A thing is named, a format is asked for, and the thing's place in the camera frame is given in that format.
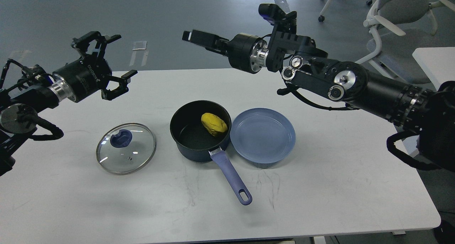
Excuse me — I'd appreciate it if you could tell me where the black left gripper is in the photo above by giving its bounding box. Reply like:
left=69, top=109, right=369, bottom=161
left=48, top=31, right=138, bottom=103

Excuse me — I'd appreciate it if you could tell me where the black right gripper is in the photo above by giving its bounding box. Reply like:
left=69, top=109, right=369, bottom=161
left=182, top=30, right=268, bottom=74

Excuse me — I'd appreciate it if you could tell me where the glass lid blue knob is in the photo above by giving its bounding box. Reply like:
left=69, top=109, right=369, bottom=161
left=96, top=123, right=157, bottom=176

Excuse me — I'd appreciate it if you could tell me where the yellow potato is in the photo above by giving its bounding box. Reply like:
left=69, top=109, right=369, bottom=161
left=200, top=113, right=228, bottom=137

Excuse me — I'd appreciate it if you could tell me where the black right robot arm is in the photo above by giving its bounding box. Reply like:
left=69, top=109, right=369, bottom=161
left=182, top=4, right=455, bottom=171

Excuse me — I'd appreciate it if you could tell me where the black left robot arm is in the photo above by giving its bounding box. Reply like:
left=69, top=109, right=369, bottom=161
left=0, top=31, right=138, bottom=175

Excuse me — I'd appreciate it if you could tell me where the dark blue saucepan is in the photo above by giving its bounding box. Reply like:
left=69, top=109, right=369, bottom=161
left=170, top=100, right=252, bottom=206

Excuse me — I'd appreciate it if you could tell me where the blue plate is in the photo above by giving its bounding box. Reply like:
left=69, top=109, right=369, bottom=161
left=230, top=108, right=296, bottom=165

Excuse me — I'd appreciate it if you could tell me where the grey white office chair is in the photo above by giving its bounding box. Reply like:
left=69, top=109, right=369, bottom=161
left=357, top=0, right=454, bottom=85

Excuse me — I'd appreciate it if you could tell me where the white side table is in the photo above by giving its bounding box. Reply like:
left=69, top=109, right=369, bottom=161
left=412, top=47, right=455, bottom=89

